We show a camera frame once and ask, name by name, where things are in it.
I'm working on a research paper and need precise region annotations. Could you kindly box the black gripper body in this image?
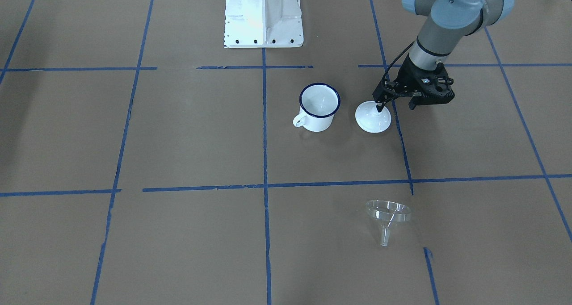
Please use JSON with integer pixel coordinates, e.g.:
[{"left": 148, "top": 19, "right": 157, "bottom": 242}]
[{"left": 394, "top": 55, "right": 441, "bottom": 96}]

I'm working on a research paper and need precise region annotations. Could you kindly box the clear plastic funnel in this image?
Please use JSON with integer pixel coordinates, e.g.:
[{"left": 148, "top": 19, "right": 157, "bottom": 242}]
[{"left": 365, "top": 200, "right": 412, "bottom": 247}]

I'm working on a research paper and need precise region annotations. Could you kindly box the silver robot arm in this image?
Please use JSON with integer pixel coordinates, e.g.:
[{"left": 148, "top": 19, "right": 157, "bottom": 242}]
[{"left": 373, "top": 0, "right": 515, "bottom": 112}]

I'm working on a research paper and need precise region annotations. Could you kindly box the white enamel mug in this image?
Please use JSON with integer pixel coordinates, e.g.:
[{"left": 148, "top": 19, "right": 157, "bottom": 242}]
[{"left": 292, "top": 83, "right": 341, "bottom": 132}]

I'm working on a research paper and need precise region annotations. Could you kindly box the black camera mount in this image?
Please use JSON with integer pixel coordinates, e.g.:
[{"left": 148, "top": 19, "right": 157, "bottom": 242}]
[{"left": 408, "top": 63, "right": 455, "bottom": 110}]

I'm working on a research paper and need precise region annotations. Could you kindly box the white camera pedestal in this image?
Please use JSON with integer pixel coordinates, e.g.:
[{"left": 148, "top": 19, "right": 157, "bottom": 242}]
[{"left": 223, "top": 0, "right": 304, "bottom": 49}]

